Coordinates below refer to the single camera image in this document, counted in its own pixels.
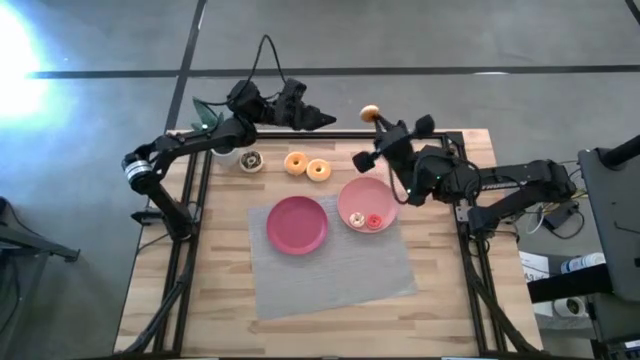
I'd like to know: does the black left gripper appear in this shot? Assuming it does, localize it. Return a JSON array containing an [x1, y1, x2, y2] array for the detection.
[[273, 77, 337, 132]]

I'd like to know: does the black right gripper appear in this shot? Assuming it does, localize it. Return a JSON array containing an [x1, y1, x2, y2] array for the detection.
[[352, 113, 436, 174]]

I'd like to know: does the small blue donut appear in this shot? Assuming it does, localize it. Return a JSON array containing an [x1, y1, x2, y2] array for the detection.
[[359, 103, 381, 124]]

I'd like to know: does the light pink plate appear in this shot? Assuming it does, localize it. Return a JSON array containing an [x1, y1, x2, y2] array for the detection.
[[336, 176, 400, 234]]

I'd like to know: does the chocolate sprinkled donut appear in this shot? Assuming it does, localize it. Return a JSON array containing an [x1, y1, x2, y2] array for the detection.
[[238, 149, 265, 174]]

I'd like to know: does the green plant in white pot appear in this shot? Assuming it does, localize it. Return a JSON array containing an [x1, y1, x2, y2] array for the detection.
[[191, 97, 242, 170]]

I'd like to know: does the dark red plate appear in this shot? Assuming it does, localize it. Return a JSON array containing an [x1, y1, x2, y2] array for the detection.
[[265, 196, 330, 257]]

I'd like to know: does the grey woven placemat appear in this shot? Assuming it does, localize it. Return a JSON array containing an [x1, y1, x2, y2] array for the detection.
[[248, 194, 419, 321]]

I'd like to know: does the black power adapter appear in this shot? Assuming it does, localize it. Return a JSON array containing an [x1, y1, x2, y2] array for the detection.
[[542, 199, 581, 231]]

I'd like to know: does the white paper box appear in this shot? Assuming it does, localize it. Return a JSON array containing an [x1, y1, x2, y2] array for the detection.
[[518, 249, 551, 284]]

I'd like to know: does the white bottle blue label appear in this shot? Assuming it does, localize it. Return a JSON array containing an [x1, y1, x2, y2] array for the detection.
[[559, 252, 607, 275]]

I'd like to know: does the grey equipment cart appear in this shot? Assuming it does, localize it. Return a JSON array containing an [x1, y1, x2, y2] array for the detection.
[[577, 133, 640, 304]]

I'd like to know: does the black shelf board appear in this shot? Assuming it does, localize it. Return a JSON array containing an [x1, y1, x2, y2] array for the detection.
[[527, 263, 614, 305]]

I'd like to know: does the white tape roll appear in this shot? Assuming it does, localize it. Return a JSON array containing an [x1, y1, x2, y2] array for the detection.
[[552, 295, 587, 320]]

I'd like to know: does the black stand with legs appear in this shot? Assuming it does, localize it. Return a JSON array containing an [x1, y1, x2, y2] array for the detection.
[[0, 196, 82, 264]]

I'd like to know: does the black aluminium table frame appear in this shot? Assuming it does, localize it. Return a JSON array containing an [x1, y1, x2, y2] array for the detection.
[[152, 130, 506, 357]]

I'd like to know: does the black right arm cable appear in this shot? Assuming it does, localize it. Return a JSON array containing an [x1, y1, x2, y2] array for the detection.
[[388, 167, 412, 207]]

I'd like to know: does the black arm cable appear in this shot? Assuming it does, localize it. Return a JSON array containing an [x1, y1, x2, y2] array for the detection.
[[388, 167, 412, 207], [248, 33, 289, 86]]

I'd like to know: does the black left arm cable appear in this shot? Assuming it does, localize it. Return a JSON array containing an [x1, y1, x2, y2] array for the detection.
[[248, 33, 289, 86]]

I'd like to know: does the white cable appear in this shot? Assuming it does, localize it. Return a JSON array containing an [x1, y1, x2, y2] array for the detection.
[[524, 202, 551, 236]]

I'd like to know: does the black clamp bracket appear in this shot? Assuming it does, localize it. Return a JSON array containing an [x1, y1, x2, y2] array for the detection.
[[130, 208, 166, 225]]

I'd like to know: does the yellow cable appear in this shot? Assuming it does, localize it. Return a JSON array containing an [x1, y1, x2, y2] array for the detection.
[[544, 187, 589, 214]]

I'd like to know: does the black cable bundle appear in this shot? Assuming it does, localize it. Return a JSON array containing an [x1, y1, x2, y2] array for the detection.
[[117, 272, 194, 356], [467, 269, 539, 356]]

